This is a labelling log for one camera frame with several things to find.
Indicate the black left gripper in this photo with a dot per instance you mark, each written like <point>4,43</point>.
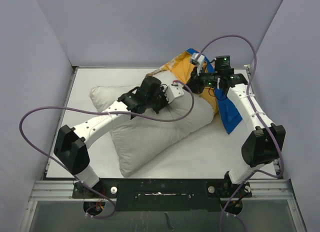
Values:
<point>162,91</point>

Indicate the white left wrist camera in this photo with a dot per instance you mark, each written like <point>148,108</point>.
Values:
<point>173,91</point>

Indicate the aluminium frame rail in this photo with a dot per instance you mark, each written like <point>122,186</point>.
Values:
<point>262,190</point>

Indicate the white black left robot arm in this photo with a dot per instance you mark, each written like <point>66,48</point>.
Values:
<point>72,144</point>

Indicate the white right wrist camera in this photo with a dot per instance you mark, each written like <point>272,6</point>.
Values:
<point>197,59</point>

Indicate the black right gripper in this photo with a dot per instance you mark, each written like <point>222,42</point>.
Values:
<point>194,83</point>

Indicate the blue yellow Mickey pillowcase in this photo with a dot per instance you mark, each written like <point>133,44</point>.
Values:
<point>181,67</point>

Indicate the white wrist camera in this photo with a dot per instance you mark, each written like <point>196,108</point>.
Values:
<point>197,59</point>
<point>173,91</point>

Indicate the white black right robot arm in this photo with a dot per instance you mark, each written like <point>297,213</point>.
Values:
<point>265,139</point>

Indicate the white pillow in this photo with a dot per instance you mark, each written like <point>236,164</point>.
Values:
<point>139,140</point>

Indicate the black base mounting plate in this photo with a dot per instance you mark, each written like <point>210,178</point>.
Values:
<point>164,195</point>

